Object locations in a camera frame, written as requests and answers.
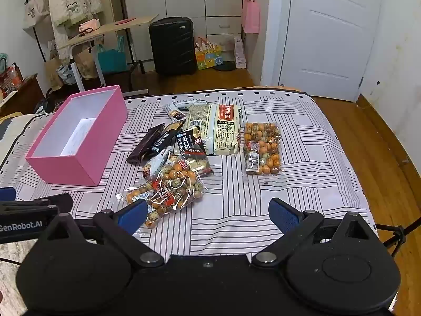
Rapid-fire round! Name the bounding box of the cream blanket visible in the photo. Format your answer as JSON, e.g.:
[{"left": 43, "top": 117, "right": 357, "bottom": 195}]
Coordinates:
[{"left": 0, "top": 113, "right": 37, "bottom": 168}]

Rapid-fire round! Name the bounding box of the pink cardboard box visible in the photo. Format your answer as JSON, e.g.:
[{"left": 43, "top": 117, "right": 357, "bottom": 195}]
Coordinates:
[{"left": 26, "top": 85, "right": 129, "bottom": 187}]

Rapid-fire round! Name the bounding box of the red bag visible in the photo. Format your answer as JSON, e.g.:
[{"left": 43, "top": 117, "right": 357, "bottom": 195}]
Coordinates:
[{"left": 0, "top": 66, "right": 23, "bottom": 96}]

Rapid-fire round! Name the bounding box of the beige noodle pack red label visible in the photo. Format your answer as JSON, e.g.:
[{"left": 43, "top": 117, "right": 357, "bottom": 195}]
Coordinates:
[{"left": 214, "top": 103, "right": 244, "bottom": 156}]

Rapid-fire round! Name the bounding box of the brown paper bag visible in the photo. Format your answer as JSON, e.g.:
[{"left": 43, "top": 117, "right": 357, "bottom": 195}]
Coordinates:
[
  {"left": 74, "top": 48, "right": 101, "bottom": 80},
  {"left": 44, "top": 41, "right": 64, "bottom": 91}
]

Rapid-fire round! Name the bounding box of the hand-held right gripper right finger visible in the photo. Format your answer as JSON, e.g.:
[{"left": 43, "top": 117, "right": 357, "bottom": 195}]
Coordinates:
[{"left": 252, "top": 197, "right": 379, "bottom": 267}]

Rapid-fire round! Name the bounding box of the black cracker packet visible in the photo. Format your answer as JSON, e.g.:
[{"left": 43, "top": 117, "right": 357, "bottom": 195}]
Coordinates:
[
  {"left": 149, "top": 128, "right": 180, "bottom": 159},
  {"left": 174, "top": 127, "right": 214, "bottom": 178}
]

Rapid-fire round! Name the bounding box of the white plastic bag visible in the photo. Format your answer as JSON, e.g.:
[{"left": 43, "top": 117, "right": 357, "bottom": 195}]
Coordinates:
[{"left": 57, "top": 62, "right": 78, "bottom": 86}]

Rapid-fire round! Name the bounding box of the teal bag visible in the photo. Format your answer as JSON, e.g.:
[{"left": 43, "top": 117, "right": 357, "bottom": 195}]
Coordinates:
[{"left": 97, "top": 36, "right": 127, "bottom": 75}]

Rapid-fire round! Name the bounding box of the canvas tote bag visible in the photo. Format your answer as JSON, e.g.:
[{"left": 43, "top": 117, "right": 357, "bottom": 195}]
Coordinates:
[{"left": 22, "top": 0, "right": 50, "bottom": 28}]

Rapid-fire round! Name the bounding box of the black suitcase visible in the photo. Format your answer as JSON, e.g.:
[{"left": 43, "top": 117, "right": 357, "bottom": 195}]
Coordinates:
[{"left": 149, "top": 17, "right": 194, "bottom": 76}]

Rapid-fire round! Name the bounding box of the black tripod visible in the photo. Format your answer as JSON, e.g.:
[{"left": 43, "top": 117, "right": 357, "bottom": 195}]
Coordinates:
[{"left": 375, "top": 224, "right": 418, "bottom": 257}]

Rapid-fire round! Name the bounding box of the large clear mixed nut bag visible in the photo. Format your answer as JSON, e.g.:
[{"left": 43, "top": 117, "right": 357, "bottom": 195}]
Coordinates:
[{"left": 115, "top": 153, "right": 209, "bottom": 229}]

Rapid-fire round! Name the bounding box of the wooden cabinet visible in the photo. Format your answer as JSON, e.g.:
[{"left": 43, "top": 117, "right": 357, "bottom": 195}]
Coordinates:
[{"left": 0, "top": 74, "right": 45, "bottom": 116}]

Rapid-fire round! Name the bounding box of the white door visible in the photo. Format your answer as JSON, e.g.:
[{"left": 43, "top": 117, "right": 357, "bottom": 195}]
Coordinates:
[{"left": 278, "top": 0, "right": 385, "bottom": 102}]

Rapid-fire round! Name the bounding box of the colourful gift bag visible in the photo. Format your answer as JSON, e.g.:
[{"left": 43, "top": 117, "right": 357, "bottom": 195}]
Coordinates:
[{"left": 195, "top": 36, "right": 224, "bottom": 71}]

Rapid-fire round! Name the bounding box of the small clear mixed nut bag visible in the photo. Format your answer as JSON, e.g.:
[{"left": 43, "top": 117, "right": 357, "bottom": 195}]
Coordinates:
[{"left": 242, "top": 122, "right": 285, "bottom": 176}]

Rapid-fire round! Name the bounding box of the pink case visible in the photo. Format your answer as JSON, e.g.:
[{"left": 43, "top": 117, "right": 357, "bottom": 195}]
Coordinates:
[{"left": 79, "top": 19, "right": 101, "bottom": 33}]

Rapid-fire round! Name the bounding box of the pink paper bag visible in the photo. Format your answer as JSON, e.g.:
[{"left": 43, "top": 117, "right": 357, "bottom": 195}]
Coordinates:
[{"left": 242, "top": 0, "right": 260, "bottom": 34}]

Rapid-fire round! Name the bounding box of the dark brown snack packet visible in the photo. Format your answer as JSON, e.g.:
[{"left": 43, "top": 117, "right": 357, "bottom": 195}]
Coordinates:
[{"left": 126, "top": 123, "right": 165, "bottom": 165}]

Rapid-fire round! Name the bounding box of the white cracker packet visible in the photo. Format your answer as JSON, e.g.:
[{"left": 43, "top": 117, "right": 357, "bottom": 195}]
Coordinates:
[{"left": 142, "top": 153, "right": 175, "bottom": 180}]

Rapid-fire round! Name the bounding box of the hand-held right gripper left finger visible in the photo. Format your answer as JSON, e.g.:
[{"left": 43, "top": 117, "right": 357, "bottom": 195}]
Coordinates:
[{"left": 39, "top": 199, "right": 165, "bottom": 269}]

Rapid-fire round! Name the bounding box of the white pink bag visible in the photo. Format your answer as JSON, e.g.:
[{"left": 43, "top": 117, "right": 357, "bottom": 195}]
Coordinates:
[{"left": 234, "top": 36, "right": 247, "bottom": 70}]

